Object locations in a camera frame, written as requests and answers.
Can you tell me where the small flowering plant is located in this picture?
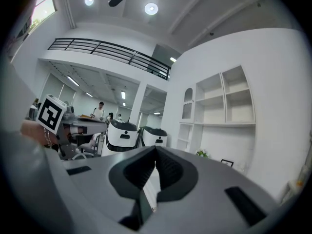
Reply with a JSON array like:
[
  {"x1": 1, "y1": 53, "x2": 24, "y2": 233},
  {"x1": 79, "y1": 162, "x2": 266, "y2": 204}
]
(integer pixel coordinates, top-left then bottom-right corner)
[{"x1": 194, "y1": 149, "x2": 211, "y2": 159}]

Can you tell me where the white robot with black band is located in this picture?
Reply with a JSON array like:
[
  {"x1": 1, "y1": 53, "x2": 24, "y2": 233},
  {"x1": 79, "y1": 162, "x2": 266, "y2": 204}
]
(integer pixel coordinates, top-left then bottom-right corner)
[
  {"x1": 140, "y1": 126, "x2": 169, "y2": 149},
  {"x1": 101, "y1": 119, "x2": 138, "y2": 157}
]

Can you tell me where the grey desk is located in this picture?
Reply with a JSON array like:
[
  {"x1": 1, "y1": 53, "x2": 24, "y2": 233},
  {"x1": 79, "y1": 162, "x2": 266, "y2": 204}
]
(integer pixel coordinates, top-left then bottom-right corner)
[{"x1": 70, "y1": 116, "x2": 108, "y2": 156}]

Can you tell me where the white drawer with black handles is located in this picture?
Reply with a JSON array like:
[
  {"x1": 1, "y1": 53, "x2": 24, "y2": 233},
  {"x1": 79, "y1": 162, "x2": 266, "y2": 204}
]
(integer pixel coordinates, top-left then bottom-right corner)
[{"x1": 43, "y1": 145, "x2": 281, "y2": 234}]

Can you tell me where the white office chair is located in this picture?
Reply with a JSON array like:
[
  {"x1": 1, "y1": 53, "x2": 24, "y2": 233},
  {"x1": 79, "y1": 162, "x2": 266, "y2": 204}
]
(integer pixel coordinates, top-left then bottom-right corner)
[{"x1": 72, "y1": 133, "x2": 102, "y2": 161}]

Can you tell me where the silver chain bracelet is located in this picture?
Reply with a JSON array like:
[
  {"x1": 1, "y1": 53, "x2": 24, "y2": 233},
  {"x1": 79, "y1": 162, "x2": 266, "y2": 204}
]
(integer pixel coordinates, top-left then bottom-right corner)
[{"x1": 43, "y1": 127, "x2": 54, "y2": 149}]

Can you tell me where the black metal railing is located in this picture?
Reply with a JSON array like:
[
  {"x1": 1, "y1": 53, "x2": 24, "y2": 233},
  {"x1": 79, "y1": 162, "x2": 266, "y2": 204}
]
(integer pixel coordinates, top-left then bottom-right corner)
[{"x1": 47, "y1": 38, "x2": 172, "y2": 81}]

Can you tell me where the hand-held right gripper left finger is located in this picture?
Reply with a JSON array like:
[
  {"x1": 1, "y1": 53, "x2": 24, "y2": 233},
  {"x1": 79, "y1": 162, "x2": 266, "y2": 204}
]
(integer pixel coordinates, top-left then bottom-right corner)
[{"x1": 108, "y1": 145, "x2": 157, "y2": 231}]

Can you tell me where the white wall shelf unit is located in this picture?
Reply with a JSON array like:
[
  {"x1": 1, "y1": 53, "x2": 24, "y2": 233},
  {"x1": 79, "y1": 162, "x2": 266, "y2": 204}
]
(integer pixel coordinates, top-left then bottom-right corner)
[{"x1": 175, "y1": 64, "x2": 257, "y2": 162}]

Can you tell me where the person's left forearm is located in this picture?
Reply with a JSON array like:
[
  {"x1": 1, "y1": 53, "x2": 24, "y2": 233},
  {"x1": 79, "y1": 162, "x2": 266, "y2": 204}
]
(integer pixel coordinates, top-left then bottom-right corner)
[{"x1": 20, "y1": 119, "x2": 49, "y2": 147}]

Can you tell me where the window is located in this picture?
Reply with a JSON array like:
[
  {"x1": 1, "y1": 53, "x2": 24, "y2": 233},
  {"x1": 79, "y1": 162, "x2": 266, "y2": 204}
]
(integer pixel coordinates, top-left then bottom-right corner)
[{"x1": 23, "y1": 0, "x2": 57, "y2": 38}]

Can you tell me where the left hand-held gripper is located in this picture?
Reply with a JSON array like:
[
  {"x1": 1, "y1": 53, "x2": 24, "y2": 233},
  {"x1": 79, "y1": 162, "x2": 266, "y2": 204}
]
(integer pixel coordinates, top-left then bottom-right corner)
[{"x1": 36, "y1": 94, "x2": 79, "y2": 161}]

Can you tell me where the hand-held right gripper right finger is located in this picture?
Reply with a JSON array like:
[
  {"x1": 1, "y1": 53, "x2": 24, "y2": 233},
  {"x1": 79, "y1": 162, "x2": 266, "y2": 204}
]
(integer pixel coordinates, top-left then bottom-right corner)
[{"x1": 155, "y1": 145, "x2": 199, "y2": 203}]

